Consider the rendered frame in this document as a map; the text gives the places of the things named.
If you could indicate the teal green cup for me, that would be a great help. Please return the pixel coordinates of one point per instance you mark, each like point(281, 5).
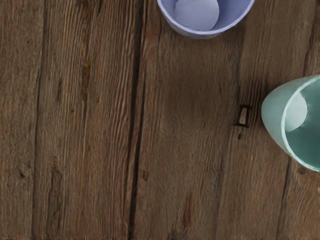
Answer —
point(275, 112)

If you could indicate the lavender blue cup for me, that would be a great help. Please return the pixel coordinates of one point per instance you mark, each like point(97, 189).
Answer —
point(232, 17)

